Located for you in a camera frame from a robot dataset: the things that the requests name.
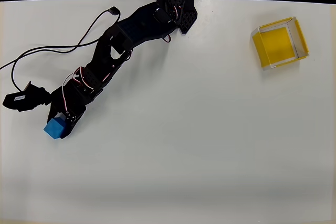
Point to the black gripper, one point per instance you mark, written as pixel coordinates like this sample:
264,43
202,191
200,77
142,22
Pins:
61,106

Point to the blue cube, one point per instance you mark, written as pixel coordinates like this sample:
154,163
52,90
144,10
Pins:
53,128

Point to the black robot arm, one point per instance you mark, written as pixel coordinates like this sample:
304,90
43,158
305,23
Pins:
141,26

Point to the yellow and white box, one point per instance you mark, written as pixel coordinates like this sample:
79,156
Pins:
278,44

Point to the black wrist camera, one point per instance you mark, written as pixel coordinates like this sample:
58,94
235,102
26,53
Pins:
25,99

